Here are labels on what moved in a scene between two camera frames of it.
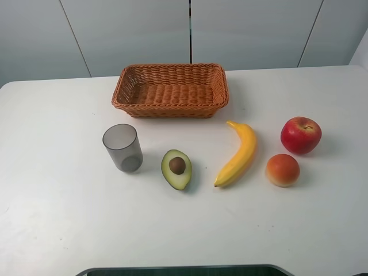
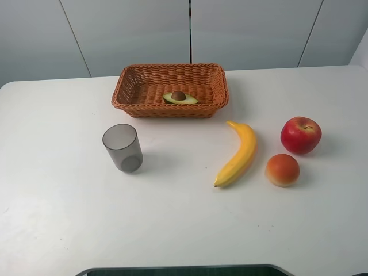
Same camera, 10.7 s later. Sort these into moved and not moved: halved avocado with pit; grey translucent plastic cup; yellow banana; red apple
Moved: halved avocado with pit
Not moved: yellow banana; red apple; grey translucent plastic cup
